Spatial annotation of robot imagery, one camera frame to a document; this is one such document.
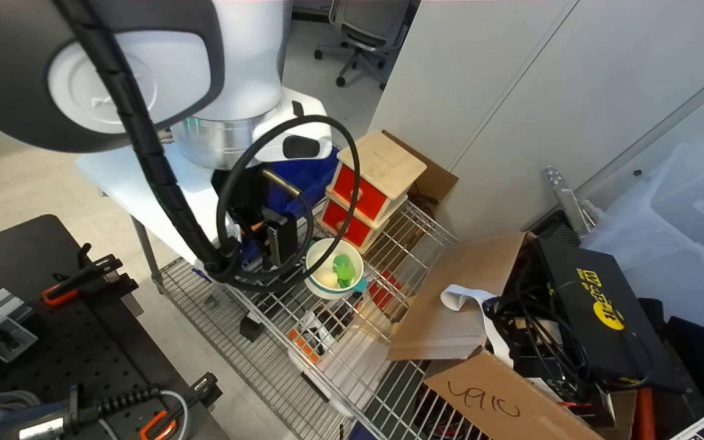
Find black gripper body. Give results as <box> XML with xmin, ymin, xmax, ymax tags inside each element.
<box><xmin>214</xmin><ymin>162</ymin><xmax>316</xmax><ymax>248</ymax></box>

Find green plush toy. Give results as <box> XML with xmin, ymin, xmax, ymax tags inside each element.
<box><xmin>329</xmin><ymin>252</ymin><xmax>358</xmax><ymax>288</ymax></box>

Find wooden box red drawers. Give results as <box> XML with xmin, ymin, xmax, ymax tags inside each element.
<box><xmin>318</xmin><ymin>129</ymin><xmax>430</xmax><ymax>252</ymax></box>

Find open brown cardboard box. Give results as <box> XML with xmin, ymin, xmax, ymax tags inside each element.
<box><xmin>389</xmin><ymin>230</ymin><xmax>532</xmax><ymax>364</ymax></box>

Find white bowl teal rim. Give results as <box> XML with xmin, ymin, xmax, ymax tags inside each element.
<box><xmin>301</xmin><ymin>238</ymin><xmax>368</xmax><ymax>304</ymax></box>

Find blue plastic bin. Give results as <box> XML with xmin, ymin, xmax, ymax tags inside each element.
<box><xmin>232</xmin><ymin>132</ymin><xmax>342</xmax><ymax>275</ymax></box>

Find small black block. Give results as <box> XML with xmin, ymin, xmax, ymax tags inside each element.
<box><xmin>236</xmin><ymin>312</ymin><xmax>267</xmax><ymax>343</ymax></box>

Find orange white printed packet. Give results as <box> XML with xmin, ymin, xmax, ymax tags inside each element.
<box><xmin>285</xmin><ymin>308</ymin><xmax>338</xmax><ymax>370</ymax></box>

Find red object below shelf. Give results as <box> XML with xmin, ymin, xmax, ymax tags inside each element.
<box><xmin>366</xmin><ymin>272</ymin><xmax>402</xmax><ymax>313</ymax></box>

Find flat brown cardboard sheet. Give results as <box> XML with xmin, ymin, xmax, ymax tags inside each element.
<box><xmin>384</xmin><ymin>129</ymin><xmax>460</xmax><ymax>219</ymax></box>

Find orange black bar clamp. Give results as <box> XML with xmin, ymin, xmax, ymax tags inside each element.
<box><xmin>38</xmin><ymin>252</ymin><xmax>140</xmax><ymax>312</ymax></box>

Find dark blue pouch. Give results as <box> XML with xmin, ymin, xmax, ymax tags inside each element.
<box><xmin>346</xmin><ymin>418</ymin><xmax>380</xmax><ymax>440</ymax></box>

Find grey office chair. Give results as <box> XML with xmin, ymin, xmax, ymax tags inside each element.
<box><xmin>311</xmin><ymin>0</ymin><xmax>415</xmax><ymax>94</ymax></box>

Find cardboard flap with writing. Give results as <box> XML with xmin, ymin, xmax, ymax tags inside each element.
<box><xmin>423</xmin><ymin>349</ymin><xmax>606</xmax><ymax>440</ymax></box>

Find black case yellow logo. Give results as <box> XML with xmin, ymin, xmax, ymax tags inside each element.
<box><xmin>532</xmin><ymin>235</ymin><xmax>692</xmax><ymax>395</ymax></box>

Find clear plastic storage bin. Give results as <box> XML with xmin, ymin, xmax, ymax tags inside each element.
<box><xmin>580</xmin><ymin>142</ymin><xmax>704</xmax><ymax>346</ymax></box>

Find black fabric bag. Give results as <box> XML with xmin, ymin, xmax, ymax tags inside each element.
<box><xmin>660</xmin><ymin>313</ymin><xmax>704</xmax><ymax>411</ymax></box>

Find metal wire shelf rack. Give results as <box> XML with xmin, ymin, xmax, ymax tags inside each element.
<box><xmin>127</xmin><ymin>100</ymin><xmax>484</xmax><ymax>440</ymax></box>

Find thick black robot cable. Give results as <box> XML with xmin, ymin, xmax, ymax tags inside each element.
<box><xmin>54</xmin><ymin>0</ymin><xmax>362</xmax><ymax>288</ymax></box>

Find white strap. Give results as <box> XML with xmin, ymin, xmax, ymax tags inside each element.
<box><xmin>438</xmin><ymin>281</ymin><xmax>495</xmax><ymax>313</ymax></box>

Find white cable loop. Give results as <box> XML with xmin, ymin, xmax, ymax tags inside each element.
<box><xmin>159</xmin><ymin>390</ymin><xmax>192</xmax><ymax>440</ymax></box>

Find black cable bundle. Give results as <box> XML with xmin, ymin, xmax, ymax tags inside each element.
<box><xmin>481</xmin><ymin>272</ymin><xmax>615</xmax><ymax>411</ymax></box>

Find grey metal shelf bracket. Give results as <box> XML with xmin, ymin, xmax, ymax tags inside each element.
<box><xmin>542</xmin><ymin>167</ymin><xmax>604</xmax><ymax>241</ymax></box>

